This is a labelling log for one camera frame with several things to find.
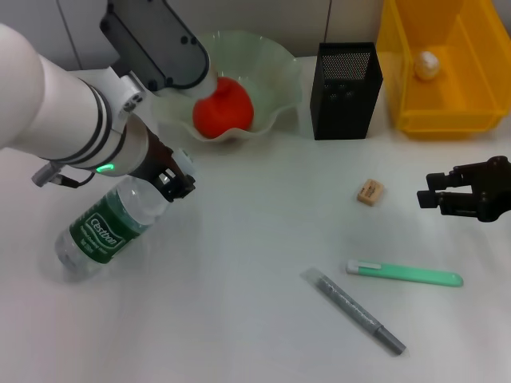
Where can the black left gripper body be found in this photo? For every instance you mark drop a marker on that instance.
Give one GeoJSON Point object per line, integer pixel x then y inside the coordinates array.
{"type": "Point", "coordinates": [155, 159]}

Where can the pale green wavy glass bowl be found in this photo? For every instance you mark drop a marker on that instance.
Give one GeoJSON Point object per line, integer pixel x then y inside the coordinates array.
{"type": "Point", "coordinates": [271, 68]}

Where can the grey marker pen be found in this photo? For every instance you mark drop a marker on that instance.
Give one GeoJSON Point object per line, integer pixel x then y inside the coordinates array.
{"type": "Point", "coordinates": [351, 309]}

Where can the white paper ball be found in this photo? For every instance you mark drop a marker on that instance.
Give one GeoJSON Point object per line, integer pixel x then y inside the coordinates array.
{"type": "Point", "coordinates": [426, 65]}

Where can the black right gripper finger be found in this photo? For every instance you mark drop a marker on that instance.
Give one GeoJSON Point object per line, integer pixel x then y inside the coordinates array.
{"type": "Point", "coordinates": [439, 180]}
{"type": "Point", "coordinates": [429, 199]}

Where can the black mesh pen holder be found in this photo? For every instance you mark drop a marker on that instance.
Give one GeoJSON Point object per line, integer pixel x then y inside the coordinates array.
{"type": "Point", "coordinates": [343, 107]}

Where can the yellow plastic bin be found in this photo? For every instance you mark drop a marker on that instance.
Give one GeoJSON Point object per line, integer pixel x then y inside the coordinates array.
{"type": "Point", "coordinates": [451, 99]}

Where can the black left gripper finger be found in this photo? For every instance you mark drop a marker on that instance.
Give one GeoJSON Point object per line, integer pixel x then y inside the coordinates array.
{"type": "Point", "coordinates": [181, 187]}

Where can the tan eraser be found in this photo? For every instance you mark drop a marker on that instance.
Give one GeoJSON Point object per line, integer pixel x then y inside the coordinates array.
{"type": "Point", "coordinates": [370, 192]}

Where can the orange fruit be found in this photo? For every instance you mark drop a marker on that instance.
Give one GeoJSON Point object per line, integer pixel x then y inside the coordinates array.
{"type": "Point", "coordinates": [227, 111]}

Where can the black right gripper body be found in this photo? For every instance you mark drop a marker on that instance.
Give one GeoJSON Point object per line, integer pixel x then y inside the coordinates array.
{"type": "Point", "coordinates": [497, 187]}

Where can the clear green-label water bottle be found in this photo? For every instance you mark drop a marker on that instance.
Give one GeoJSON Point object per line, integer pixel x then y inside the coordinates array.
{"type": "Point", "coordinates": [104, 235]}

